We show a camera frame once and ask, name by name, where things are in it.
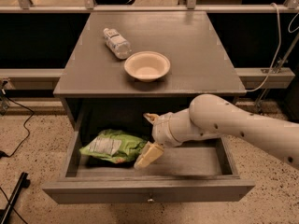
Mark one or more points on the beige paper bowl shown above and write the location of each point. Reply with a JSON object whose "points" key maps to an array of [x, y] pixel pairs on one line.
{"points": [[147, 66]]}

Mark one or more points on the small metal drawer knob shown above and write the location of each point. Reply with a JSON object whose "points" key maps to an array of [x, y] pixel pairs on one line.
{"points": [[150, 200]]}

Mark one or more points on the clear plastic water bottle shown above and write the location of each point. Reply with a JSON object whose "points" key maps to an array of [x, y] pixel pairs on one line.
{"points": [[117, 43]]}

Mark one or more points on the green rice chip bag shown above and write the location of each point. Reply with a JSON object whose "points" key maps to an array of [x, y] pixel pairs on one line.
{"points": [[115, 146]]}

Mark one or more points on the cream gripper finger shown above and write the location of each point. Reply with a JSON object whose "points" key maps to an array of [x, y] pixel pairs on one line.
{"points": [[150, 153], [151, 118]]}

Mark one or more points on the black stand leg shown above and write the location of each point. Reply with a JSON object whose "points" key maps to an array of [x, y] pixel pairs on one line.
{"points": [[23, 183]]}

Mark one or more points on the metal railing frame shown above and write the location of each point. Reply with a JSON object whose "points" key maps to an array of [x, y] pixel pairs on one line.
{"points": [[149, 3]]}

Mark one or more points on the grey wooden cabinet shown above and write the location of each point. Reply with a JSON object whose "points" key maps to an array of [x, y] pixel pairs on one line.
{"points": [[97, 93]]}

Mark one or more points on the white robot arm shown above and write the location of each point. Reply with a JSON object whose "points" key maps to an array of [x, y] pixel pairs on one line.
{"points": [[209, 116]]}

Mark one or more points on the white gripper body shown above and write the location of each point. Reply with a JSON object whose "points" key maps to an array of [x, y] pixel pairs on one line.
{"points": [[162, 130]]}

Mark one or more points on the grey open top drawer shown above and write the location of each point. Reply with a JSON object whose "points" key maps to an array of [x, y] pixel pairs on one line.
{"points": [[201, 171]]}

